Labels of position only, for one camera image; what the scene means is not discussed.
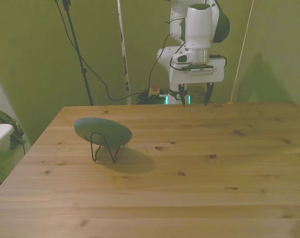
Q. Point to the black camera stand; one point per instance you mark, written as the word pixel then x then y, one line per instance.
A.
pixel 76 47

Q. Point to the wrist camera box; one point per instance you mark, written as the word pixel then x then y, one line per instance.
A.
pixel 201 70

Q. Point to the white vertical strip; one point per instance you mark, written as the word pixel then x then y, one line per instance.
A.
pixel 125 62

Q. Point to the red emergency stop button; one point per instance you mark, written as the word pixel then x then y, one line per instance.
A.
pixel 154 89

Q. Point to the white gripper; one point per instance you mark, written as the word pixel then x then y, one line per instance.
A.
pixel 197 77

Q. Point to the green round plate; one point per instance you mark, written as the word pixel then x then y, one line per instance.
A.
pixel 102 131

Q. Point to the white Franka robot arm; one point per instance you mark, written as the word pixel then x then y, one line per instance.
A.
pixel 198 27

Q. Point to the green bag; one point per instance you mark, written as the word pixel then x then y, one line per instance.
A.
pixel 9 122

